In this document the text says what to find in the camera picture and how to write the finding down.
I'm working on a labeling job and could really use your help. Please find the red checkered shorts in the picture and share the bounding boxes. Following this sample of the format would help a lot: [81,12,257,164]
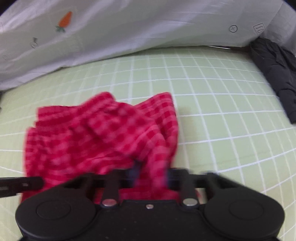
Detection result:
[23,92,179,200]

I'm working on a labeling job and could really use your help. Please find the grey carrot print sheet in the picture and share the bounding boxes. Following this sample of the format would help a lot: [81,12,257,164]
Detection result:
[1,1,295,90]

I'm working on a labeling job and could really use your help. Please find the black garment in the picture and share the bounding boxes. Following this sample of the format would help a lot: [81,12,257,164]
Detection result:
[250,38,295,124]

